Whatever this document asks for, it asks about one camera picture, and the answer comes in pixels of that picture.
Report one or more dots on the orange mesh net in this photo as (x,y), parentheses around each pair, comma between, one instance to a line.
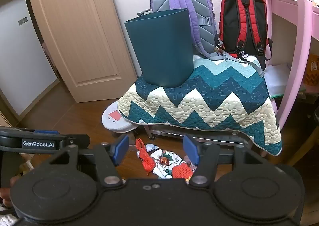
(182,172)

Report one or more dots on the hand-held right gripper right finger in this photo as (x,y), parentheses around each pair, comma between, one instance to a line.
(190,151)

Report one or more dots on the light wooden door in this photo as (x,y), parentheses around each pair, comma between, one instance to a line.
(74,29)

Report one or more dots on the white printed bag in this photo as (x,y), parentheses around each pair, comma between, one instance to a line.
(159,171)

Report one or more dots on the person's left hand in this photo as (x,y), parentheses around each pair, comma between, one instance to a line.
(5,196)

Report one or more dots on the white tissue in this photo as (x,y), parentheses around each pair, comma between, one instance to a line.
(152,147)

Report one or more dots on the red plastic bag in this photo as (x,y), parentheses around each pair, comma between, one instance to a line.
(147,160)

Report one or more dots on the purple grey backpack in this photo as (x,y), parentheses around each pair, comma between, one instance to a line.
(199,4)

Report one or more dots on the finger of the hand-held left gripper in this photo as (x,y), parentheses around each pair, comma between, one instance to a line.
(79,140)
(47,132)

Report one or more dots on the pink desk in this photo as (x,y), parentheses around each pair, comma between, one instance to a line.
(301,41)

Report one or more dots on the wooden furniture leg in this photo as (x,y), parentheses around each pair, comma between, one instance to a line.
(301,148)

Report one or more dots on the red black backpack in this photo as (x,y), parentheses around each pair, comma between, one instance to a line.
(244,21)

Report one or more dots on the brown candy wrapper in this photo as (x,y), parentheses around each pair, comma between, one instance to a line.
(165,160)

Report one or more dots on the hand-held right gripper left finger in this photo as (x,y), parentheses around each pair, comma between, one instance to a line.
(122,150)

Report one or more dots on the teal zigzag quilt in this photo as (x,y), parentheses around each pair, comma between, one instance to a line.
(211,96)

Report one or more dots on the white round device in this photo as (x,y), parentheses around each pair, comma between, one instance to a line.
(112,121)

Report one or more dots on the metal bench frame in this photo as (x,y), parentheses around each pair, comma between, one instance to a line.
(164,132)

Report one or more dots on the white closet door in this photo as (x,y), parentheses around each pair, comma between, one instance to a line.
(20,66)

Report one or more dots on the white board green edge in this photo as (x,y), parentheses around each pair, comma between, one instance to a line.
(276,81)

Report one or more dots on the teal plastic bin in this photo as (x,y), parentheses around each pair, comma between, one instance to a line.
(159,49)

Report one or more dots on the yellow printed bag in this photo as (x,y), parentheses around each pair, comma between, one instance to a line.
(312,70)

